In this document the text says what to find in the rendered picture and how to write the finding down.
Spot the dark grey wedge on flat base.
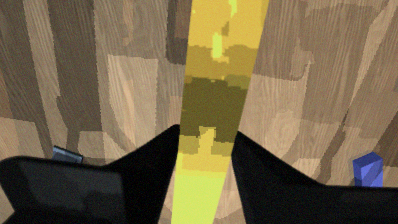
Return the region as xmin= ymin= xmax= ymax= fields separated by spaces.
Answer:
xmin=50 ymin=146 xmax=84 ymax=163

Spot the yellow bar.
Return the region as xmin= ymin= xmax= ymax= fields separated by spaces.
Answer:
xmin=171 ymin=0 xmax=269 ymax=224

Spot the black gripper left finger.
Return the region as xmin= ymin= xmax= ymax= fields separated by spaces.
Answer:
xmin=0 ymin=124 xmax=180 ymax=224

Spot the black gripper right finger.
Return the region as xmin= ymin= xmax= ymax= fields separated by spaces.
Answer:
xmin=231 ymin=131 xmax=398 ymax=224

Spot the blue block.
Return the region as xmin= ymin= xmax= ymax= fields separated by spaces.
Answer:
xmin=352 ymin=152 xmax=383 ymax=187

